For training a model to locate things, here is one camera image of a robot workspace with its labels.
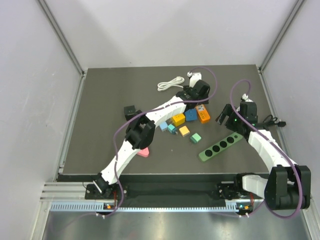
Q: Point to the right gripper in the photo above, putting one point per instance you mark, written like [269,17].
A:
[227,111]

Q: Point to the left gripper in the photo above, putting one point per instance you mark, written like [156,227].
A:
[186,88]

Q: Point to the orange power strip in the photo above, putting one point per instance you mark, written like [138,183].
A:
[203,114]

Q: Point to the blue cube plug adapter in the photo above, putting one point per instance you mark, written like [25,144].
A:
[191,115]

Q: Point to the green power strip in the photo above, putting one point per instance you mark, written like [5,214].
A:
[219,147]

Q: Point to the yellow cube plug adapter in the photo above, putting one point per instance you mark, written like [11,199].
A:
[177,119]

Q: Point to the mint green charger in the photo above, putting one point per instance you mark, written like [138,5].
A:
[195,138]

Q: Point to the yellow plug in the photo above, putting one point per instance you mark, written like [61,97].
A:
[184,131]

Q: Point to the teal plug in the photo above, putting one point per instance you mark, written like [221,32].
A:
[172,129]

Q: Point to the light blue plug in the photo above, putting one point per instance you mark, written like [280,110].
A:
[163,126]

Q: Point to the black socket block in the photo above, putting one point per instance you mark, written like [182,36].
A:
[130,111]

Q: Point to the pink triangular socket adapter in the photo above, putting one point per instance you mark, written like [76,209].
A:
[144,152]

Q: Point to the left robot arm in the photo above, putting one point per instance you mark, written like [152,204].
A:
[141,129]

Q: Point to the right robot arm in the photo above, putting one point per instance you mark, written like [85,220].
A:
[288,185]

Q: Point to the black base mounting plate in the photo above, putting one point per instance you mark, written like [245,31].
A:
[208,190]

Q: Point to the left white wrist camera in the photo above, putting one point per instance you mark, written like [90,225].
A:
[194,77]

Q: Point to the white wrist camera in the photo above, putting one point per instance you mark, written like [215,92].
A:
[194,77]
[245,98]

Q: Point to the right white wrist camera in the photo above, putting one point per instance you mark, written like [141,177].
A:
[245,98]

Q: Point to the white slotted cable duct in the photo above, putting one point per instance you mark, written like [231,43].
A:
[107,207]

